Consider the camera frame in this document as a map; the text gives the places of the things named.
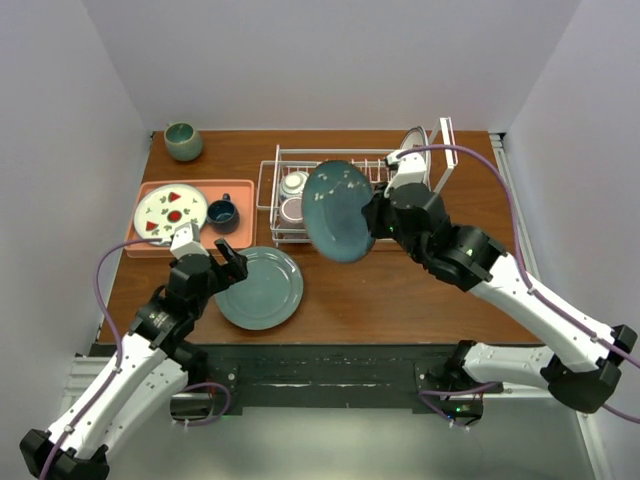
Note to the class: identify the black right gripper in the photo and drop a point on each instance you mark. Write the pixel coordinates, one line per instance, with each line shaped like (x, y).
(373, 211)

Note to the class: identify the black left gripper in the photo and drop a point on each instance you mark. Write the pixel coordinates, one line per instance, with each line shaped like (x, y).
(236, 262)

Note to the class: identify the grey-green beaded rim plate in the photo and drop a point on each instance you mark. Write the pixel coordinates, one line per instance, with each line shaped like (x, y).
(269, 296)

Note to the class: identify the green rimmed white plate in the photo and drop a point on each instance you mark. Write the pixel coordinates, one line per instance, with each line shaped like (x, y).
(427, 157)

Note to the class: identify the purple mug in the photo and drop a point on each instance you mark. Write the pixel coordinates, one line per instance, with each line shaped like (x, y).
(291, 218)

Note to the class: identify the red Chinese text white plate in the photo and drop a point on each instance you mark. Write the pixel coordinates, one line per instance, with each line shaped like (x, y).
(414, 138)

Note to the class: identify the teal glazed floral plate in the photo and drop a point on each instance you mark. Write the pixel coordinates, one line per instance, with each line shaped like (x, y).
(332, 202)

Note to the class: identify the blue floral ceramic bowl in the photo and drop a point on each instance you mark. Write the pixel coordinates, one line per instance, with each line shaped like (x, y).
(292, 185)

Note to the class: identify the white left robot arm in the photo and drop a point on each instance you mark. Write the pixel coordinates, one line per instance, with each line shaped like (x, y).
(153, 361)

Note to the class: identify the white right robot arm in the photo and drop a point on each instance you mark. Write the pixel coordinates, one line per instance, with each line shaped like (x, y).
(579, 360)

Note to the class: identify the dark blue small mug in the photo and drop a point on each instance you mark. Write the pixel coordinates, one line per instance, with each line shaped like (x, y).
(223, 215)

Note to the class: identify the salmon pink tray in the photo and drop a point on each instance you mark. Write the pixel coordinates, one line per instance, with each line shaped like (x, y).
(242, 193)

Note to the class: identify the watermelon pattern white plate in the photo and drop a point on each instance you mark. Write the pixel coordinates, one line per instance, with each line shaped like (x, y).
(162, 209)

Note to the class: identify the green ceramic cup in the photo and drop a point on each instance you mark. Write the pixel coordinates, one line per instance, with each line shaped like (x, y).
(183, 141)

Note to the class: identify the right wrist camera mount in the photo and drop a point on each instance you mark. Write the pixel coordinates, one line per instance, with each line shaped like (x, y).
(404, 170)

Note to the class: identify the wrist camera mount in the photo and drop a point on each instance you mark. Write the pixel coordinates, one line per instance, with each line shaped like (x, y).
(185, 240)
(404, 170)

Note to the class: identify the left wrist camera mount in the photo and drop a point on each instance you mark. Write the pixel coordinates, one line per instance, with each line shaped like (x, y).
(185, 240)

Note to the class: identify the white wire dish rack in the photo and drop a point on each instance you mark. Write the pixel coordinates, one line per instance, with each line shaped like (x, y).
(371, 162)

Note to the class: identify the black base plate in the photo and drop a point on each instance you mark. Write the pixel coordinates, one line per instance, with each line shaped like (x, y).
(362, 376)

